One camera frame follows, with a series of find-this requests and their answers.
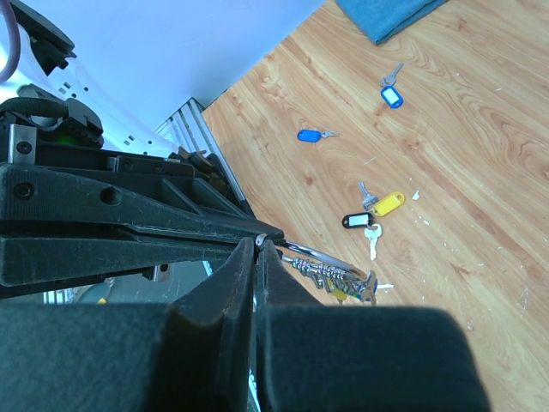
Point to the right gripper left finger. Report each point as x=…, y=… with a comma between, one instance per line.
x=190, y=355

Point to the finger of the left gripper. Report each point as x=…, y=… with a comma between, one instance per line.
x=184, y=207
x=36, y=264

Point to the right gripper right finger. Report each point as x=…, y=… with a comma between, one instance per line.
x=312, y=357

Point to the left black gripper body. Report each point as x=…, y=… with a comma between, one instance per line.
x=70, y=151

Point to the large metal keyring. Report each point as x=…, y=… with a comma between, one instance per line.
x=331, y=274

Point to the white tag key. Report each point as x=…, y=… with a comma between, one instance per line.
x=372, y=230

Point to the yellow tag key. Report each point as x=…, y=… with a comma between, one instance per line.
x=381, y=207

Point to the blue tag key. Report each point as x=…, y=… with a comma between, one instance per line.
x=314, y=136
x=388, y=92

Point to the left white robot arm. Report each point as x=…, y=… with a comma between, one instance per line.
x=53, y=90

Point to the blue folded cloth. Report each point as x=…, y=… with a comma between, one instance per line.
x=380, y=20

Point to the black mounting base rail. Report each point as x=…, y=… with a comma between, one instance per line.
x=185, y=276

